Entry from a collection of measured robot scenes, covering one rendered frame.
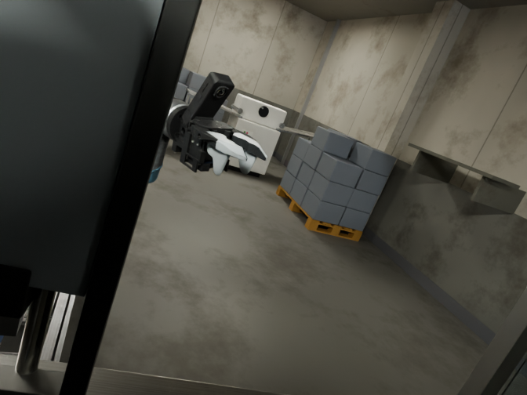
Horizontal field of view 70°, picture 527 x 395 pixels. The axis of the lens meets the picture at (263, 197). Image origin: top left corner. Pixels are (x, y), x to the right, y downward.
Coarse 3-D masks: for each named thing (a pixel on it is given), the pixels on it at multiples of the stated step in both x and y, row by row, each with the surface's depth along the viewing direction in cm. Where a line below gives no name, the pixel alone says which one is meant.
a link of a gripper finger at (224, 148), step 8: (216, 136) 59; (224, 136) 61; (208, 144) 62; (216, 144) 58; (224, 144) 57; (232, 144) 57; (208, 152) 62; (216, 152) 60; (224, 152) 57; (232, 152) 57; (240, 152) 57; (216, 160) 60; (224, 160) 58; (216, 168) 60
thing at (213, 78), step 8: (208, 80) 63; (216, 80) 62; (224, 80) 63; (200, 88) 64; (208, 88) 63; (216, 88) 63; (224, 88) 63; (232, 88) 65; (200, 96) 64; (208, 96) 64; (216, 96) 64; (224, 96) 65; (192, 104) 66; (200, 104) 64; (208, 104) 65; (216, 104) 66; (184, 112) 68; (192, 112) 66; (200, 112) 66; (208, 112) 67; (184, 120) 68
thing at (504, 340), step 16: (512, 320) 54; (496, 336) 55; (512, 336) 53; (496, 352) 55; (512, 352) 53; (480, 368) 56; (496, 368) 54; (512, 368) 54; (464, 384) 58; (480, 384) 56; (496, 384) 55
